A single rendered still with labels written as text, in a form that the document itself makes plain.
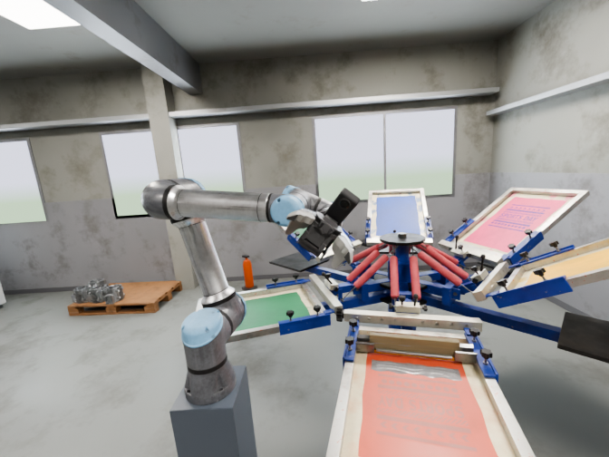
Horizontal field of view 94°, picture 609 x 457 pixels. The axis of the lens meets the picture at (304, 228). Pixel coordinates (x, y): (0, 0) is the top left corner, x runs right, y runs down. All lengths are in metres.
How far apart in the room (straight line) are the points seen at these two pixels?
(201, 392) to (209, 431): 0.11
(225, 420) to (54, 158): 5.77
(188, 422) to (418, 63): 5.12
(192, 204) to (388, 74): 4.60
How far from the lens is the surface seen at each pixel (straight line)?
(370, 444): 1.17
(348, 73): 5.04
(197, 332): 0.89
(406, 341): 1.47
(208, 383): 0.96
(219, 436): 1.03
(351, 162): 4.82
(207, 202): 0.77
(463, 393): 1.40
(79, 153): 6.10
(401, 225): 2.99
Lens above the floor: 1.83
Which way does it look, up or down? 11 degrees down
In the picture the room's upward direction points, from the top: 4 degrees counter-clockwise
